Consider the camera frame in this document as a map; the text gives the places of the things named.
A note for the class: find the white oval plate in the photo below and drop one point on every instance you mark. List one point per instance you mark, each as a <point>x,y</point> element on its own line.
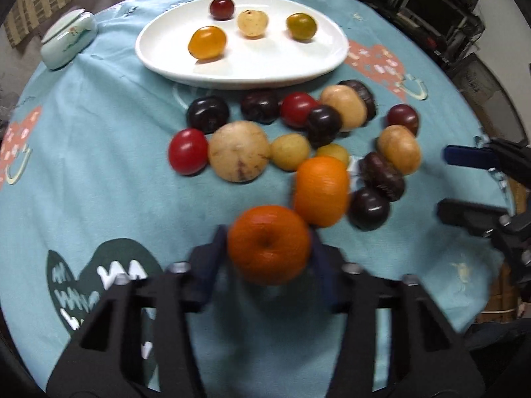
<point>249,66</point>

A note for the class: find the dark purple plum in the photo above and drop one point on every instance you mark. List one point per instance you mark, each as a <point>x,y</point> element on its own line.
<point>260,105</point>
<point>368,208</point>
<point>207,112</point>
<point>323,127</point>

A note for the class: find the orange yellow tomato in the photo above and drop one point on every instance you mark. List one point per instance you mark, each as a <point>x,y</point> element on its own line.
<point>207,42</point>

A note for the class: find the large beige round fruit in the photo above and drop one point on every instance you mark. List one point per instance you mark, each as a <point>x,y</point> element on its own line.
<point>238,151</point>

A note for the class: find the pale green lidded ceramic dish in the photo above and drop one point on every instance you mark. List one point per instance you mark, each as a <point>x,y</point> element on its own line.
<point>68,37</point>

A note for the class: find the dark ribbed fruit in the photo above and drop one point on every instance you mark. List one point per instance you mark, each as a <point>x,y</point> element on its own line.
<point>367,93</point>
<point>381,175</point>

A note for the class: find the teal printed tablecloth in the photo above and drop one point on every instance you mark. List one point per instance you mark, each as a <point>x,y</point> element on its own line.
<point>103,182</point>

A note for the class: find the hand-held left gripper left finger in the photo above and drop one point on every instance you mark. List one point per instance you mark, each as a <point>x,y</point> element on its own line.
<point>207,267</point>

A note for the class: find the dark red plum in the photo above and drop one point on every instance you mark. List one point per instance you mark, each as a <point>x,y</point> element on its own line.
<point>222,8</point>
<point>402,119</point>

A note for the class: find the red tomato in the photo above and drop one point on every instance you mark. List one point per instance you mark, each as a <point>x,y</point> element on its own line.
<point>188,151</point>
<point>295,107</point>

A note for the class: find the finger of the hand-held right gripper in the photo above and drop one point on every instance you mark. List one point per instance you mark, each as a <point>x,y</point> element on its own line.
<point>464,155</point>
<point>468,215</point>

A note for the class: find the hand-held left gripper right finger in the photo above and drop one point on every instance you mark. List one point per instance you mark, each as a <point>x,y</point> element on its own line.
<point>328,275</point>

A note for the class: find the pale beige round fruit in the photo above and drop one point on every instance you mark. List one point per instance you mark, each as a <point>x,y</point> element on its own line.
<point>252,23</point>

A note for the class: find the green yellow tomato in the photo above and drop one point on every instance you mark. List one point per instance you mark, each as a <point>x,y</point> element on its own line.
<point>301,26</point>

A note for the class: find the small yellow fruit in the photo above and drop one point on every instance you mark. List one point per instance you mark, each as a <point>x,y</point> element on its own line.
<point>335,151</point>

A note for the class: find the black shelf with electronics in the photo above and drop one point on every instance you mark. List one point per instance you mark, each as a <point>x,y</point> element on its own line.
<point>439,12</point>

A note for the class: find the orange mandarin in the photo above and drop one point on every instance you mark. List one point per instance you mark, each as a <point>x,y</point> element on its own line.
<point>269,243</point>
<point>321,190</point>

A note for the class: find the small tan round fruit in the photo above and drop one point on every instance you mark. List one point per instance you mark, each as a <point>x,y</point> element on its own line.
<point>290,151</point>

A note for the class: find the tan oval fruit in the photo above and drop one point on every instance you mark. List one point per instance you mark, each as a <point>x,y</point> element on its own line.
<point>399,148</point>
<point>343,105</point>

